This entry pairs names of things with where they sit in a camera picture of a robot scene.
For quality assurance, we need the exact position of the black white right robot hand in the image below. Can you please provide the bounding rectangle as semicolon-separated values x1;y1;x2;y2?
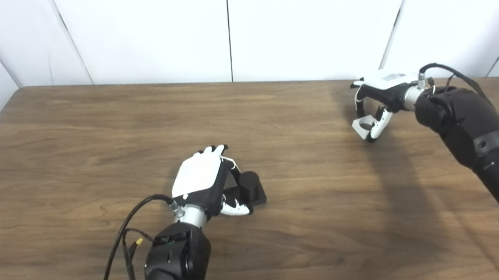
347;69;419;146

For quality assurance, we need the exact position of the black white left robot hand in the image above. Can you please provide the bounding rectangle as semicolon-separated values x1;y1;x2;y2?
170;141;258;220

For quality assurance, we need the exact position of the white square piece with hole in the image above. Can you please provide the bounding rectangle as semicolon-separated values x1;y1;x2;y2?
351;114;377;138

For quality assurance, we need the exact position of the black peg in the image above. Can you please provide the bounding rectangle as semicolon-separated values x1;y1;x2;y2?
223;169;269;208

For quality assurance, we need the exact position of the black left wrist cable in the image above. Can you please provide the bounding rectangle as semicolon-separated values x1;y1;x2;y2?
103;190;178;280

